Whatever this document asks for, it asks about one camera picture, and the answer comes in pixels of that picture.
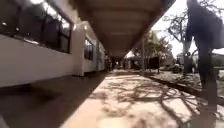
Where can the pale concrete walkway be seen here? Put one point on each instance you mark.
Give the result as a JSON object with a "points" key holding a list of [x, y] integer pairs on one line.
{"points": [[133, 100]]}

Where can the brown walkway canopy roof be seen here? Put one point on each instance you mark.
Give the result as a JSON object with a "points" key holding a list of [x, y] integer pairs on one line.
{"points": [[123, 23]]}

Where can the green leafy tree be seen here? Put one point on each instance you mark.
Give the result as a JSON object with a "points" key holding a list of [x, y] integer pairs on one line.
{"points": [[155, 46]]}

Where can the dirt ground strip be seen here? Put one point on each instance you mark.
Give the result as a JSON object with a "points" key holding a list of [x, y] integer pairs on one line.
{"points": [[176, 79]]}

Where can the bare branched tree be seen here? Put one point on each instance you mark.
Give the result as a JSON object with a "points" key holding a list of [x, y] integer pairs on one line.
{"points": [[180, 30]]}

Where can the white building with dark windows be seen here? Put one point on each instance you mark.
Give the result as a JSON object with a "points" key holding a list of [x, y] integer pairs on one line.
{"points": [[36, 56]]}

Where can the person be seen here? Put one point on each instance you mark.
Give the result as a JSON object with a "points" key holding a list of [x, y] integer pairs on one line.
{"points": [[205, 40]]}

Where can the canopy support post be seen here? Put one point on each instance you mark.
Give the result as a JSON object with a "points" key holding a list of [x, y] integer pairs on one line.
{"points": [[142, 56]]}

